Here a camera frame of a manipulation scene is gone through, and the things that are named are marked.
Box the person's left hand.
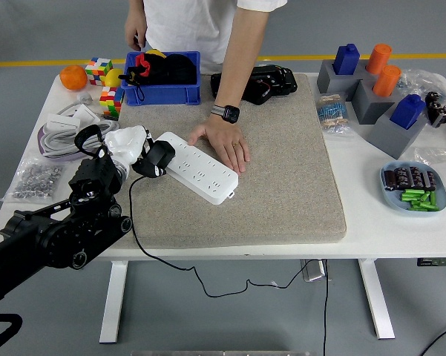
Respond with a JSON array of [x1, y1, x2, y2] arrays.
[[188, 113, 252, 174]]

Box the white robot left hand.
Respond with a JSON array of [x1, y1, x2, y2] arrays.
[[102, 125, 168, 179]]

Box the person's right hand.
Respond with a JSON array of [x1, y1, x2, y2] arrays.
[[124, 14, 149, 52]]

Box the black plug adapter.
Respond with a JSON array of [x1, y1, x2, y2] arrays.
[[145, 139, 177, 170]]

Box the black pouch with red trim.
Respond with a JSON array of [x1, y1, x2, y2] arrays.
[[117, 53, 163, 103]]

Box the white power strip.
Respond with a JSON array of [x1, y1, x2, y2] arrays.
[[154, 131, 240, 206]]

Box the thin black plug cord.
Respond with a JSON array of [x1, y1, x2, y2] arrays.
[[128, 174, 320, 298]]

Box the black wrist watch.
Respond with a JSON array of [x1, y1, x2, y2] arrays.
[[211, 104, 241, 124]]

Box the multicolour puzzle cube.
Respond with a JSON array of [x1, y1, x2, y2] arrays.
[[99, 86, 125, 115], [85, 56, 114, 87]]

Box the yellow lemon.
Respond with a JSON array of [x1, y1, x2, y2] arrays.
[[104, 68, 125, 88]]

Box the black folded fabric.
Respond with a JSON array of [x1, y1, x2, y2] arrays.
[[159, 53, 198, 85]]

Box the blue plastic bin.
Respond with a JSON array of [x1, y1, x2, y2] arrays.
[[120, 50, 202, 108]]

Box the grey-brown mat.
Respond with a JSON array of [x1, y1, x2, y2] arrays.
[[111, 72, 348, 250]]

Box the black mechanical housing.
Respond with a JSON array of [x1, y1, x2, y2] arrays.
[[210, 65, 298, 106]]

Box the orange fruit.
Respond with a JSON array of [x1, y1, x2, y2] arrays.
[[59, 65, 88, 91]]

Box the clear bag of screws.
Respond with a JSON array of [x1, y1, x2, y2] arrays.
[[0, 157, 66, 205]]

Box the clear bag of resistors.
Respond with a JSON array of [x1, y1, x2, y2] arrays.
[[315, 92, 355, 139]]

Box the grey block holder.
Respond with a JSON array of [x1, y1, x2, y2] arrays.
[[351, 79, 401, 125], [366, 109, 428, 161], [316, 60, 361, 96], [355, 59, 385, 85]]

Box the blue bottle-shaped block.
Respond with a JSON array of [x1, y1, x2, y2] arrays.
[[332, 43, 361, 76], [389, 93, 427, 131]]

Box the white table leg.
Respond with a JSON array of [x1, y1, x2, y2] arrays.
[[357, 258, 396, 340], [99, 260, 129, 344]]

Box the silver box under table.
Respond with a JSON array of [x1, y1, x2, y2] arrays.
[[300, 258, 327, 283]]

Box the black capacitor with print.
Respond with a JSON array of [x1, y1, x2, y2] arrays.
[[383, 169, 397, 192], [409, 166, 424, 188], [394, 167, 411, 188], [422, 170, 437, 192]]

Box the orange cylinder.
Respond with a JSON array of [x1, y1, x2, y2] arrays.
[[372, 65, 402, 98], [366, 43, 393, 75]]

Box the light blue tray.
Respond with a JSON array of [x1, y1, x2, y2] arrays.
[[379, 159, 446, 217]]

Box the crumpled clear plastic bag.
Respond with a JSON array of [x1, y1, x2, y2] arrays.
[[396, 68, 446, 144]]

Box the white power strip cord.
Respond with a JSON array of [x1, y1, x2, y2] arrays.
[[40, 91, 122, 159]]

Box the black hanging cable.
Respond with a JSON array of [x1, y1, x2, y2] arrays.
[[321, 258, 329, 356]]

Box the black floor cable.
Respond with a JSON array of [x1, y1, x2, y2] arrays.
[[419, 321, 446, 356]]

